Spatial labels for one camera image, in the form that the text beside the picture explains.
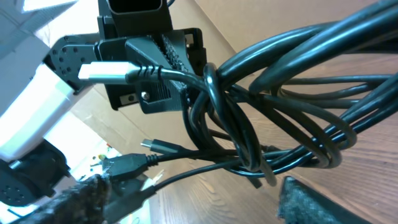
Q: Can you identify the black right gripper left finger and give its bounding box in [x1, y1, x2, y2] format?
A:
[15, 174, 111, 224]

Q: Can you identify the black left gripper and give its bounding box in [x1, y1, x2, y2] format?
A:
[43, 1, 206, 114]

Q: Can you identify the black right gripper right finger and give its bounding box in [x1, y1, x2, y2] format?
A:
[277, 176, 370, 224]

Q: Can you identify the black cable bundle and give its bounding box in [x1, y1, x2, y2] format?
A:
[77, 0, 398, 224]

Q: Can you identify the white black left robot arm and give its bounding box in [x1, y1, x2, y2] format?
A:
[1, 1, 206, 207]

